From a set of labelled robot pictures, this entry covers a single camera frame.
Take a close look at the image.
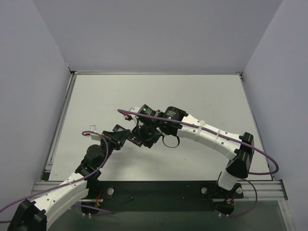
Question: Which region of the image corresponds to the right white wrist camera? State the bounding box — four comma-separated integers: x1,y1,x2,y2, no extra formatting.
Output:
124,107,141,122

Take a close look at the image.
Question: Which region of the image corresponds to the black remote control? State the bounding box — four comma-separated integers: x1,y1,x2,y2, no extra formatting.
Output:
127,134,142,147

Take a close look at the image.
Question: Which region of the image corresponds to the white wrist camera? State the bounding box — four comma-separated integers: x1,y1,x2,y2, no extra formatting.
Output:
90,125,101,141
124,107,141,122

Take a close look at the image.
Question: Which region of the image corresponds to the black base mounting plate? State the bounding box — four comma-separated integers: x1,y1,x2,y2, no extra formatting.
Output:
81,180,244,212

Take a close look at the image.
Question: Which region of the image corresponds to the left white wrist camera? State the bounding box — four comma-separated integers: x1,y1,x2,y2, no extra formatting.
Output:
90,125,101,141

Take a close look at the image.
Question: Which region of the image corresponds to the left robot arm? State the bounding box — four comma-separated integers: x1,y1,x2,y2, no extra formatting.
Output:
7,128,130,231

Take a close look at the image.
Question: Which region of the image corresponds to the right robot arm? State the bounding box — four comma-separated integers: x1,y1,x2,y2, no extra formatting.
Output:
124,104,254,191

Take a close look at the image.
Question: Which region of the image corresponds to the aluminium front rail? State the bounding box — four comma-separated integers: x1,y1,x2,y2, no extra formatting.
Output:
31,180,288,201

